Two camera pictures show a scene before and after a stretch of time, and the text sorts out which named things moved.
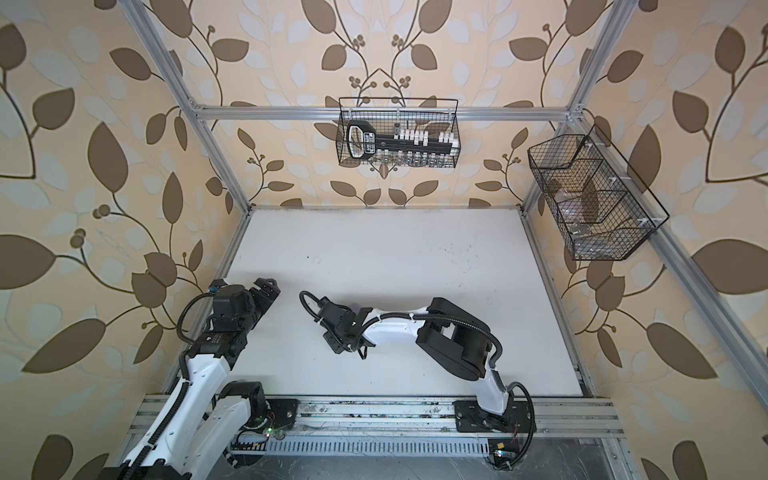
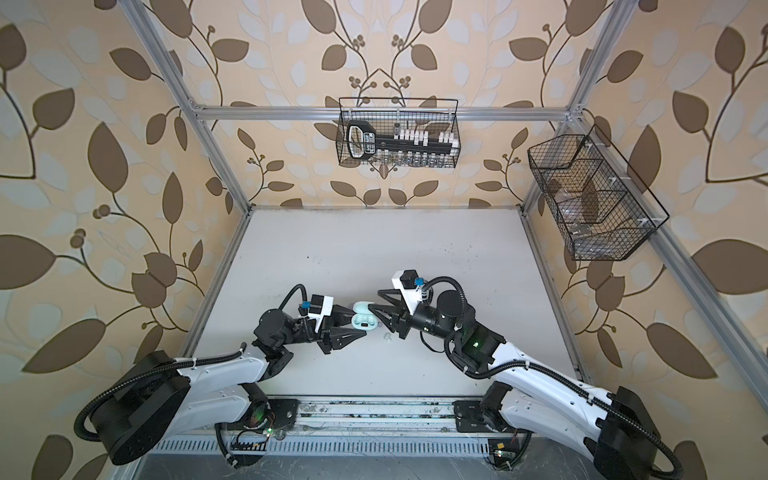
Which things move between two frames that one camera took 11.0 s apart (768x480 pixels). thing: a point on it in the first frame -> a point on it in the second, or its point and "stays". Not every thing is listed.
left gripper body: [255, 305] -> [326, 321]
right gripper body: [337, 343] -> [411, 306]
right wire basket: [604, 213] stays
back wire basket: [398, 132] stays
